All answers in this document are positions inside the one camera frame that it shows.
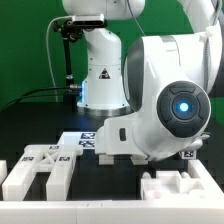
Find black cables on table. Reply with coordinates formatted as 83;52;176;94
0;83;83;111

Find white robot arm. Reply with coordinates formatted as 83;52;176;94
95;0;223;161

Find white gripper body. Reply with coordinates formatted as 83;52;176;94
95;117;146;157

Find black camera on stand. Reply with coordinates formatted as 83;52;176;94
53;14;107;42

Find grey camera cable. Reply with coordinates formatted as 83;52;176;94
45;15;74;103

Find white marker base plate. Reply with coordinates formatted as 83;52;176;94
58;132;95;149

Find white tagged cube right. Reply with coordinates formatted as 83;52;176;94
180;151;197;160

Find black camera stand pole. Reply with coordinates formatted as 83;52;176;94
63;37;76;110

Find white chair back frame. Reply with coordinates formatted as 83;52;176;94
2;145;83;201

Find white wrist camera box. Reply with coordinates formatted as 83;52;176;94
186;132;211;151

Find white block at left edge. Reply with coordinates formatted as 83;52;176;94
0;160;7;185

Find white chair seat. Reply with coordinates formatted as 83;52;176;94
139;170;224;202

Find white obstacle wall frame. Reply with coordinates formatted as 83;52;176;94
0;160;224;224

